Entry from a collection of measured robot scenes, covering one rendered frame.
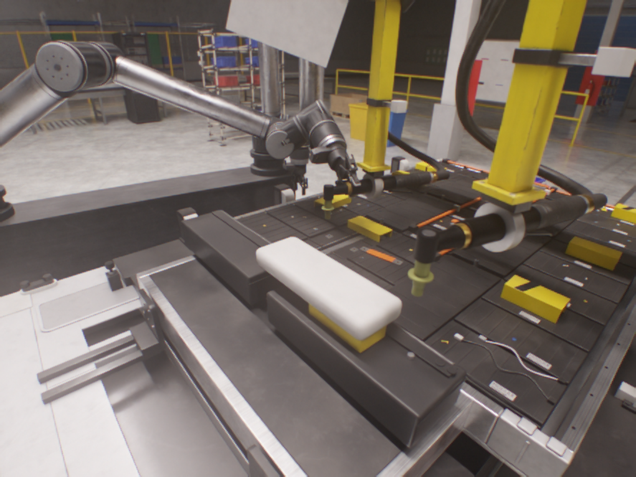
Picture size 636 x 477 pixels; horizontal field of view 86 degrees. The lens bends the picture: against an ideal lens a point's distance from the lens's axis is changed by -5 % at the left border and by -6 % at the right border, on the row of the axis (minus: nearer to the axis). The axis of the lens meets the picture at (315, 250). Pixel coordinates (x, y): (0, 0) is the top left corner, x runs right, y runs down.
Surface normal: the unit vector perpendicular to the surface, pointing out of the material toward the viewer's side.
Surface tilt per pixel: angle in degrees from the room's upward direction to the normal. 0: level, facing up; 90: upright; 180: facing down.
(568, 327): 0
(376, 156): 90
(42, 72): 92
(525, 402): 0
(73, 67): 90
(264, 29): 90
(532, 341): 0
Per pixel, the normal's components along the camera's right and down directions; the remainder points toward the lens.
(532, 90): -0.90, 0.20
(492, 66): -0.68, 0.35
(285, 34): -0.22, 0.47
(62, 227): 0.51, 0.43
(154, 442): 0.02, -0.87
